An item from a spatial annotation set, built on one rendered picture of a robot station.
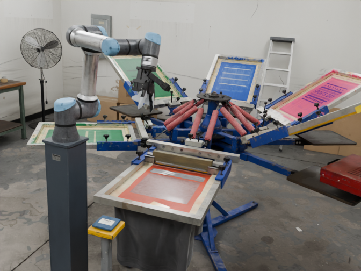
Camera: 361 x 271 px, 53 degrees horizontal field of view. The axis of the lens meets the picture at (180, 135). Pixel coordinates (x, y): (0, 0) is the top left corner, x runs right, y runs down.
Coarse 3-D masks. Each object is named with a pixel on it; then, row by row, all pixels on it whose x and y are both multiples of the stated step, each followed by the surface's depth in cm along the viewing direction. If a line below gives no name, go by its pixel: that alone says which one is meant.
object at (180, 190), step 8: (200, 176) 230; (208, 176) 231; (176, 184) 216; (184, 184) 217; (192, 184) 218; (200, 184) 219; (168, 192) 206; (176, 192) 206; (184, 192) 207; (192, 192) 208; (200, 192) 208; (160, 200) 196; (168, 200) 197; (176, 200) 198; (184, 200) 198; (192, 200) 199; (176, 208) 189; (184, 208) 190
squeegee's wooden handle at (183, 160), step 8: (160, 152) 238; (168, 152) 238; (160, 160) 239; (168, 160) 238; (176, 160) 236; (184, 160) 234; (192, 160) 232; (200, 160) 230; (208, 160) 229; (200, 168) 232
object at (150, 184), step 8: (152, 168) 238; (160, 168) 238; (168, 168) 239; (144, 176) 224; (152, 176) 225; (160, 176) 226; (168, 176) 227; (136, 184) 213; (144, 184) 213; (152, 184) 214; (160, 184) 215; (168, 184) 216; (128, 192) 202; (136, 192) 203; (144, 192) 204; (152, 192) 204; (160, 192) 205; (136, 200) 195; (144, 200) 195; (152, 200) 196
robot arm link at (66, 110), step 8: (56, 104) 198; (64, 104) 197; (72, 104) 200; (80, 104) 205; (56, 112) 199; (64, 112) 198; (72, 112) 201; (80, 112) 204; (56, 120) 200; (64, 120) 200; (72, 120) 202
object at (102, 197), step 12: (132, 168) 226; (120, 180) 210; (216, 180) 218; (108, 192) 197; (216, 192) 208; (108, 204) 188; (120, 204) 185; (132, 204) 183; (144, 204) 183; (204, 204) 188; (168, 216) 178; (180, 216) 176; (192, 216) 175; (204, 216) 181
